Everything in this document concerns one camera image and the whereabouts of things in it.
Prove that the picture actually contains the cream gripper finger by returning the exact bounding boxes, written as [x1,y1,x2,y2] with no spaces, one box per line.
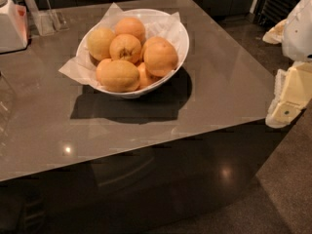
[262,19,287,44]
[265,61,312,129]

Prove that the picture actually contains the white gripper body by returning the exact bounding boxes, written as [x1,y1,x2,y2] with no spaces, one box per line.
[282,0,312,62]

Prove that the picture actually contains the large orange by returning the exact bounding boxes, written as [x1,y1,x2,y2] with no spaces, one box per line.
[143,42,178,77]

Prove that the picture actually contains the orange behind right orange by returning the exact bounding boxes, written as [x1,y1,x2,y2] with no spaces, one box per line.
[140,36,168,60]

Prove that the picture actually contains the orange at bowl back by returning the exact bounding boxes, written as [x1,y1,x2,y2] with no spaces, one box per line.
[115,18,145,42]

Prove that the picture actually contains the white ceramic bowl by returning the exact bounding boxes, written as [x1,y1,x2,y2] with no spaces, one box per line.
[71,9,189,98]

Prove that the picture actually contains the dark vent grille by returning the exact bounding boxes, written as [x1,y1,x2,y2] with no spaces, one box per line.
[253,0,300,27]

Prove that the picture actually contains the white paper liner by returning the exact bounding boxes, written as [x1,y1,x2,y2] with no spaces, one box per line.
[59,3,184,87]

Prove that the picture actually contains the orange front right bottom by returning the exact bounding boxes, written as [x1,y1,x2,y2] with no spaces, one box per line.
[137,62,160,90]

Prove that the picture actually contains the center orange with stem mark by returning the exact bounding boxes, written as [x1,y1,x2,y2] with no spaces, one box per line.
[109,34,141,63]

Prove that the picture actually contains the yellowish orange front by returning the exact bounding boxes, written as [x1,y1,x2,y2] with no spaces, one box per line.
[100,60,140,93]

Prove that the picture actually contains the yellowish orange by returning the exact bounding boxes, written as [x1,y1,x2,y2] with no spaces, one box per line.
[87,27,115,60]
[100,60,140,93]

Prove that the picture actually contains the small orange front left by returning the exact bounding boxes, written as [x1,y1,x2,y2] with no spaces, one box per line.
[96,58,112,84]

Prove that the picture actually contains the yellowish orange left back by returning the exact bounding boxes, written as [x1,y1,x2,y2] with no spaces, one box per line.
[87,27,115,60]

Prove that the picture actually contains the white appliance with orange label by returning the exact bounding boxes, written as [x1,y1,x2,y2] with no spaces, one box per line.
[0,0,28,53]

